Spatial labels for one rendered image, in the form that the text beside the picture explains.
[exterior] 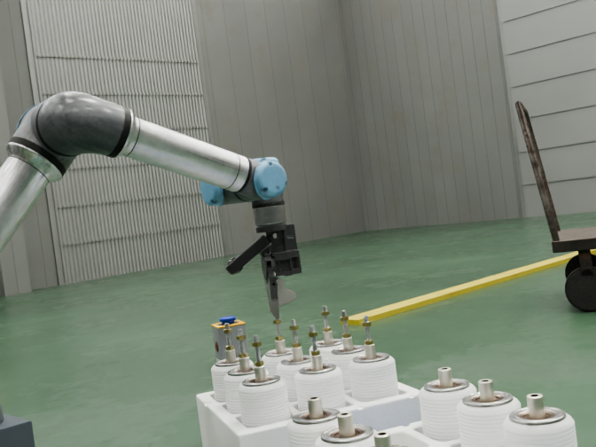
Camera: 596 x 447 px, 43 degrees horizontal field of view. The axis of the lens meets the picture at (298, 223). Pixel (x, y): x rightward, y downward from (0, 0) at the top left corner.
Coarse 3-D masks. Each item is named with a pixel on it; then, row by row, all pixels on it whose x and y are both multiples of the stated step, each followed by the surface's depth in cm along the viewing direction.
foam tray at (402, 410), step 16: (400, 384) 161; (208, 400) 169; (352, 400) 154; (384, 400) 151; (400, 400) 151; (416, 400) 152; (208, 416) 164; (224, 416) 154; (240, 416) 153; (368, 416) 148; (384, 416) 149; (400, 416) 150; (416, 416) 152; (208, 432) 167; (224, 432) 151; (240, 432) 141; (256, 432) 141; (272, 432) 142
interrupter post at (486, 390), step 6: (480, 384) 116; (486, 384) 116; (492, 384) 116; (480, 390) 116; (486, 390) 116; (492, 390) 116; (480, 396) 117; (486, 396) 116; (492, 396) 116; (486, 402) 116
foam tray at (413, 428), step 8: (416, 424) 133; (392, 432) 130; (400, 432) 130; (408, 432) 129; (416, 432) 128; (392, 440) 130; (400, 440) 130; (408, 440) 128; (416, 440) 126; (424, 440) 124; (432, 440) 123; (456, 440) 122
